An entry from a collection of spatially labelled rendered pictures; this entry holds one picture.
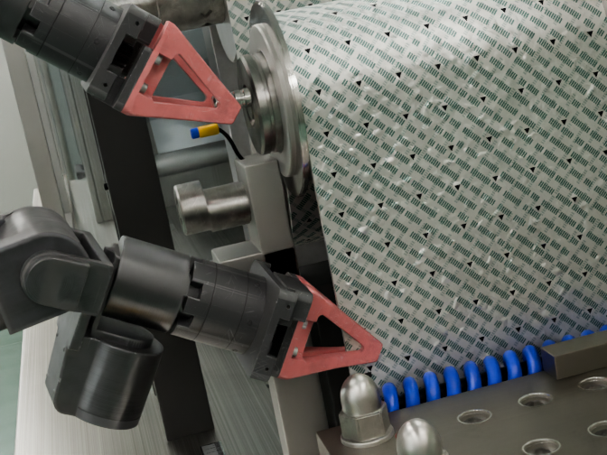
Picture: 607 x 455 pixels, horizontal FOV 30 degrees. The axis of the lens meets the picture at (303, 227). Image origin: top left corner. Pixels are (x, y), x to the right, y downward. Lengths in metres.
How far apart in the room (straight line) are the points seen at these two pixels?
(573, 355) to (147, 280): 0.30
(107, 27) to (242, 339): 0.23
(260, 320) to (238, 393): 0.49
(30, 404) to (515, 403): 0.75
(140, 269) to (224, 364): 0.62
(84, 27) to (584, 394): 0.42
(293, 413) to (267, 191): 0.18
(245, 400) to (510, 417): 0.52
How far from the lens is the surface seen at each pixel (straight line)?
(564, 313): 0.88
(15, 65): 1.79
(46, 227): 0.75
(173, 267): 0.77
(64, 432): 1.28
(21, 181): 6.40
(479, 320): 0.86
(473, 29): 0.83
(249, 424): 1.18
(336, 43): 0.80
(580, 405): 0.78
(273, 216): 0.87
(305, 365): 0.81
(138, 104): 0.76
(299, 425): 0.93
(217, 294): 0.77
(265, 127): 0.81
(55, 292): 0.73
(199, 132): 0.90
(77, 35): 0.78
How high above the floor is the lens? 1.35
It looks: 13 degrees down
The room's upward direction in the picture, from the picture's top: 11 degrees counter-clockwise
